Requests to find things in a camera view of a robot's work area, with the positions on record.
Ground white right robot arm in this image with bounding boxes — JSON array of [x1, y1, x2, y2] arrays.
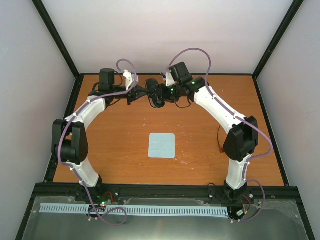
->
[[155, 62, 259, 201]]

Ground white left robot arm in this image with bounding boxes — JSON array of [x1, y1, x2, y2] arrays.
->
[[51, 68, 139, 202]]

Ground black left frame post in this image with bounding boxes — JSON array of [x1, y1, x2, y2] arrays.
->
[[31, 0, 81, 78]]

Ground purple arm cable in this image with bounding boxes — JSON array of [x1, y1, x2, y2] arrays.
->
[[55, 58, 128, 226], [163, 48, 273, 223]]

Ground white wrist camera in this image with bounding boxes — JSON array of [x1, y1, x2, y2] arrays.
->
[[162, 72, 176, 87], [122, 70, 139, 90]]

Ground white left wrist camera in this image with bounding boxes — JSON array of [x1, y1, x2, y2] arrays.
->
[[122, 70, 139, 90]]

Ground light blue slotted cable duct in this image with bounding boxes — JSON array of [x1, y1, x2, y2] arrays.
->
[[38, 203, 229, 218]]

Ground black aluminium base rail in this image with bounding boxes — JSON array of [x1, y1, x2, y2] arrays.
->
[[33, 183, 300, 204]]

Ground black checkered glasses case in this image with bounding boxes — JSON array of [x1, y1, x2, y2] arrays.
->
[[145, 78, 165, 109]]

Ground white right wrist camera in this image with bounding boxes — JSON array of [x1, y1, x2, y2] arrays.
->
[[162, 72, 176, 87]]

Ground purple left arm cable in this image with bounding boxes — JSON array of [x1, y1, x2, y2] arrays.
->
[[55, 58, 128, 226]]

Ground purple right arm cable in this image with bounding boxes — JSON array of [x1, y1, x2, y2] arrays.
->
[[163, 48, 273, 223]]

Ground brown translucent sunglasses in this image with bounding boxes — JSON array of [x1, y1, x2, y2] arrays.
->
[[216, 126, 225, 154]]

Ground black frame post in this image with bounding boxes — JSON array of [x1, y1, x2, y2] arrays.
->
[[31, 0, 81, 78], [252, 0, 306, 77]]

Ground light blue cleaning cloth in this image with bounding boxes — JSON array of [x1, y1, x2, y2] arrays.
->
[[148, 133, 176, 159]]

